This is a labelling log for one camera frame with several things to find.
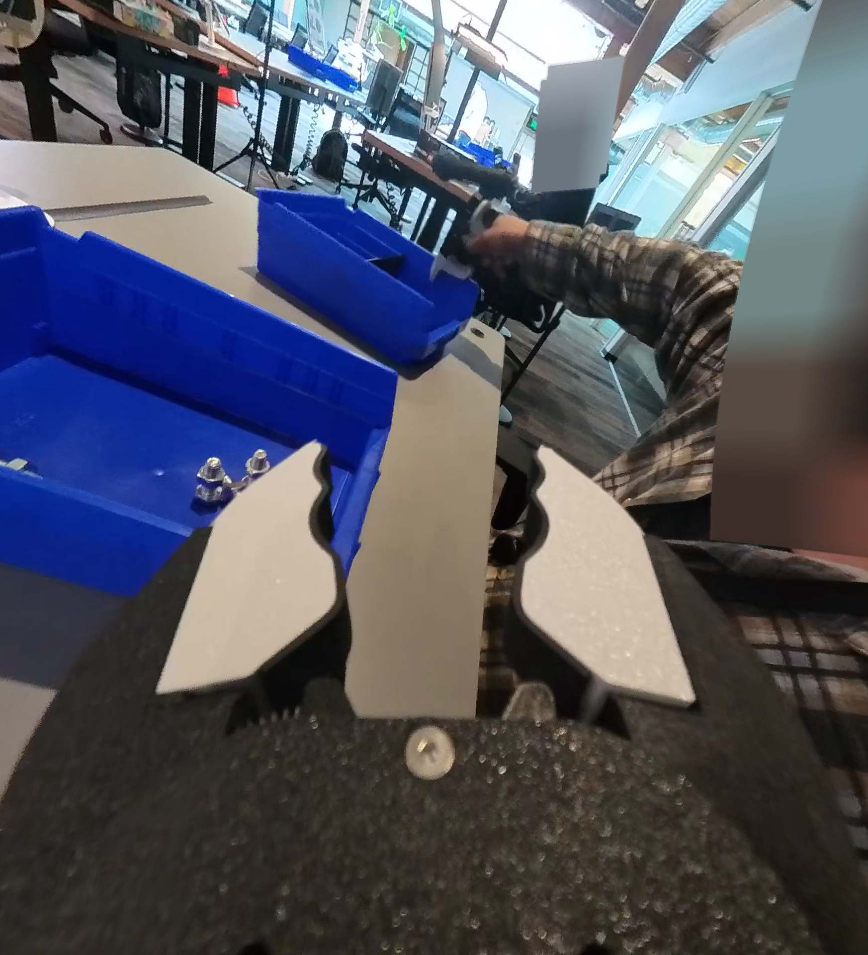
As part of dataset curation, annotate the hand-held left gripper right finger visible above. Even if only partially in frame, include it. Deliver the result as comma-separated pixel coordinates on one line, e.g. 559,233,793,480
511,445,697,723

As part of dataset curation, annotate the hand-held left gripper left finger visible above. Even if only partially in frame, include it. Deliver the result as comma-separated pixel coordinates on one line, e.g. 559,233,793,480
155,440,349,696

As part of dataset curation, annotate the blue plastic bin without dividers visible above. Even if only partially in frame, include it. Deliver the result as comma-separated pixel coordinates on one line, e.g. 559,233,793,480
0,205,399,598

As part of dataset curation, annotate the person's right forearm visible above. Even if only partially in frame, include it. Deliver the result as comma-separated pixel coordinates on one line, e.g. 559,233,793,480
520,220,742,352

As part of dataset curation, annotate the person's right hand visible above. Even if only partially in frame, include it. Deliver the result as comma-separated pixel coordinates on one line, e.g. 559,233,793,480
467,215,541,264

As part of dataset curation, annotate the small blue storage bin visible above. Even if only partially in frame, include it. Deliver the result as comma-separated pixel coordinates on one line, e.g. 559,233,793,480
455,143,516,171
287,43,364,94

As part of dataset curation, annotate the wooden office desk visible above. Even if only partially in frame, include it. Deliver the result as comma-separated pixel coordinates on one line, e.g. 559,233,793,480
16,0,256,169
361,128,480,240
255,52,375,176

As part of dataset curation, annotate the black backpack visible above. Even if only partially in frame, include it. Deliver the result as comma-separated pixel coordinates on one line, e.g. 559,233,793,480
312,127,350,182

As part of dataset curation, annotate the black tripod stand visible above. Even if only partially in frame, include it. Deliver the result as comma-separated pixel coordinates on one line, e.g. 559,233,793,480
214,0,286,191

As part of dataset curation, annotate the black mesh wastebasket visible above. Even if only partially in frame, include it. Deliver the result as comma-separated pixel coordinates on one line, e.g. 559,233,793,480
115,63,164,129

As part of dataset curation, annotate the black office chair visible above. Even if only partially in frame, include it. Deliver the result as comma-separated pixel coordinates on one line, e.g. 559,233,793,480
0,45,114,144

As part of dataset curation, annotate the wooden post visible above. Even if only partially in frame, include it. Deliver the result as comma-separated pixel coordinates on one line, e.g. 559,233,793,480
613,0,687,143

